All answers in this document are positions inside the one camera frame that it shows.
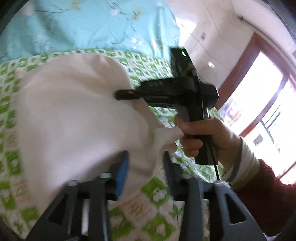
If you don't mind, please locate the person's right hand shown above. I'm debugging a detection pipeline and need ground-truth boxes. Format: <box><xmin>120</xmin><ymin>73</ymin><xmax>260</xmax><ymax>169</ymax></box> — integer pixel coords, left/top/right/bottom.
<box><xmin>174</xmin><ymin>115</ymin><xmax>242</xmax><ymax>171</ymax></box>

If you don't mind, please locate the red framed window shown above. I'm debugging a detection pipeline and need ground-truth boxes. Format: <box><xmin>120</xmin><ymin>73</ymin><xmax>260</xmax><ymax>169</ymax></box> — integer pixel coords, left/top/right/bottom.
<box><xmin>216</xmin><ymin>33</ymin><xmax>295</xmax><ymax>184</ymax></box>

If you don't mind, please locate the red sleeved right forearm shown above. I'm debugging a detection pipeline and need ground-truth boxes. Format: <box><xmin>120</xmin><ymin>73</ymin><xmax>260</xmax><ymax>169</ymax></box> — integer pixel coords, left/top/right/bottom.
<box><xmin>222</xmin><ymin>137</ymin><xmax>295</xmax><ymax>237</ymax></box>

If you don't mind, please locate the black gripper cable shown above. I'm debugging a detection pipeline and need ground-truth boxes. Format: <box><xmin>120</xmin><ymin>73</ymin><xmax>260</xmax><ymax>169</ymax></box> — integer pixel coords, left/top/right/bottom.
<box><xmin>203</xmin><ymin>108</ymin><xmax>221</xmax><ymax>182</ymax></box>

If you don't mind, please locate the cream white zip hoodie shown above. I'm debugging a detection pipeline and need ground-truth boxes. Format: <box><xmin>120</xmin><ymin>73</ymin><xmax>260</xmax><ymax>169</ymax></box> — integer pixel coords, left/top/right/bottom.
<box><xmin>16</xmin><ymin>54</ymin><xmax>183</xmax><ymax>212</ymax></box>

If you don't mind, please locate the teal floral quilt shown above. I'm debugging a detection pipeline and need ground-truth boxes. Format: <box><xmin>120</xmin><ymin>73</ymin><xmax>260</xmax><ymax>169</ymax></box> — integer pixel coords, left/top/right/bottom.
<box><xmin>1</xmin><ymin>1</ymin><xmax>180</xmax><ymax>62</ymax></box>

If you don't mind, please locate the white wall socket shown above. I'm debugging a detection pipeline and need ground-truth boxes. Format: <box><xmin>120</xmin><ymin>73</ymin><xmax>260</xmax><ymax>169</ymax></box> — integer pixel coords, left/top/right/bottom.
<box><xmin>201</xmin><ymin>33</ymin><xmax>206</xmax><ymax>41</ymax></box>

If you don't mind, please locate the green white patterned bedsheet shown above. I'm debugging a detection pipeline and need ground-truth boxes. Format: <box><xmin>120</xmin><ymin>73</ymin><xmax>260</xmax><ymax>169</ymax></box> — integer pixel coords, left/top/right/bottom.
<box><xmin>0</xmin><ymin>48</ymin><xmax>224</xmax><ymax>241</ymax></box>

